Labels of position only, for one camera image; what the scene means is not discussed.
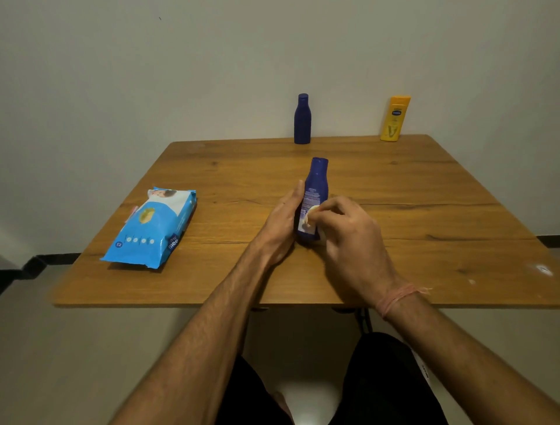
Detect person's right hand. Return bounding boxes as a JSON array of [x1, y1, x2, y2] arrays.
[[306, 196, 405, 308]]

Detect person's left hand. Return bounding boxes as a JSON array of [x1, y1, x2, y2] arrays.
[[251, 179, 306, 269]]

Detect white wet wipe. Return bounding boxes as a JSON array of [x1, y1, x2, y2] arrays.
[[303, 203, 323, 229]]

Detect dark blue bottle white print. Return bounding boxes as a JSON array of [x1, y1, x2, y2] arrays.
[[296, 156, 330, 243]]

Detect dark blue striped bottle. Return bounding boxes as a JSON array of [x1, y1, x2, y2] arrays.
[[293, 92, 313, 146]]

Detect blue wet wipes pack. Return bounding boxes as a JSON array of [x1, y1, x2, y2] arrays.
[[99, 186, 198, 270]]

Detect yellow bottle orange cap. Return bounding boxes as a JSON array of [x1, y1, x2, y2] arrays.
[[379, 95, 412, 143]]

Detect person's right forearm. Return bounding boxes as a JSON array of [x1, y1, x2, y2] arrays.
[[384, 293, 560, 425]]

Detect person's left forearm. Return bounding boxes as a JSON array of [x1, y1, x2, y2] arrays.
[[109, 247, 274, 425]]

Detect pink thread wristband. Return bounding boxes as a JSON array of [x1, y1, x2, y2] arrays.
[[374, 282, 434, 320]]

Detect wooden table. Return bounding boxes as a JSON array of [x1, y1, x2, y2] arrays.
[[50, 134, 560, 310]]

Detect white smartphone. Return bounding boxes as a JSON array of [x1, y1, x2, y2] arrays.
[[410, 349, 433, 387]]

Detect black baseboard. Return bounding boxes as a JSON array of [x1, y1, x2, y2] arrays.
[[17, 252, 83, 281]]

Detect black door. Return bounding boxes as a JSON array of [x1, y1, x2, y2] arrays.
[[0, 268, 20, 295]]

